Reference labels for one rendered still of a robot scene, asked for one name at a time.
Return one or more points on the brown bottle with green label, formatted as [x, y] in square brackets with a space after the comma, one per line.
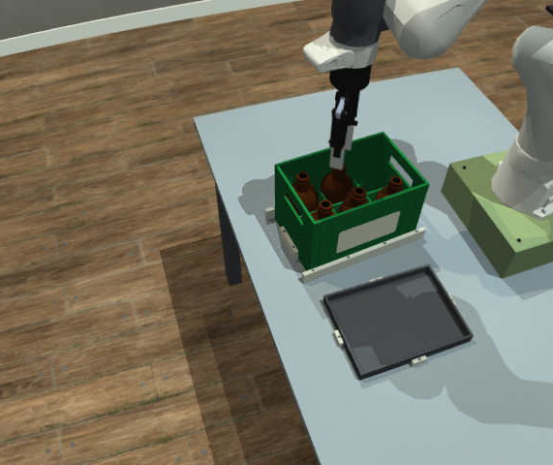
[357, 198]

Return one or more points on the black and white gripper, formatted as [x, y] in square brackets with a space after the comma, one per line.
[347, 82]

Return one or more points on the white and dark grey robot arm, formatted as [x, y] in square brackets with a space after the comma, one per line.
[426, 29]

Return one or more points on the green crate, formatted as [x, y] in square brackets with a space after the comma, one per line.
[356, 229]

